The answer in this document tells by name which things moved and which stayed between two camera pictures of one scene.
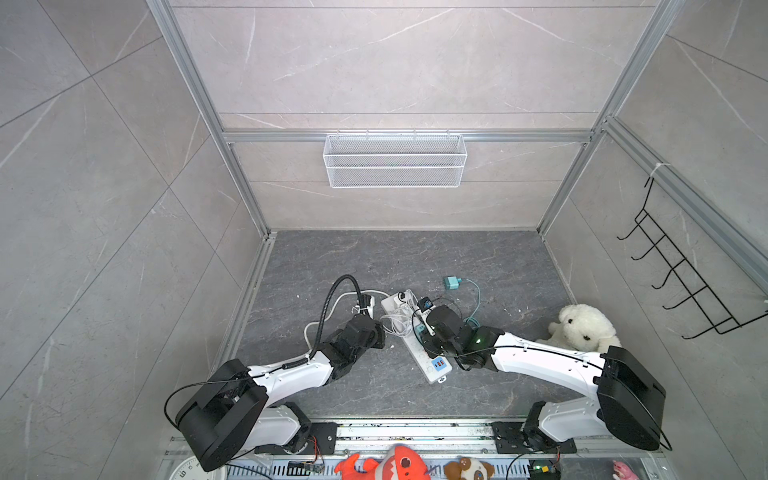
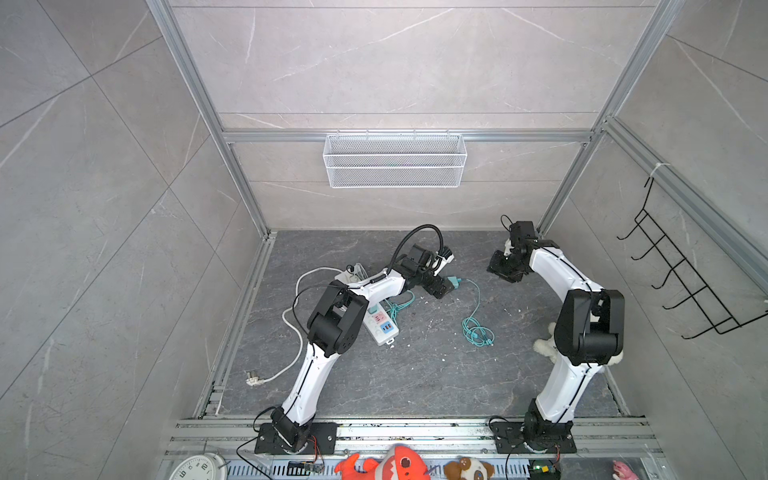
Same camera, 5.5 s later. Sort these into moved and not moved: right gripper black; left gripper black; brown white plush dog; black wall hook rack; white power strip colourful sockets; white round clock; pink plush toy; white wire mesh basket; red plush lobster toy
Moved: white power strip colourful sockets; left gripper black; right gripper black
Not moved: black wall hook rack; white round clock; red plush lobster toy; white wire mesh basket; pink plush toy; brown white plush dog
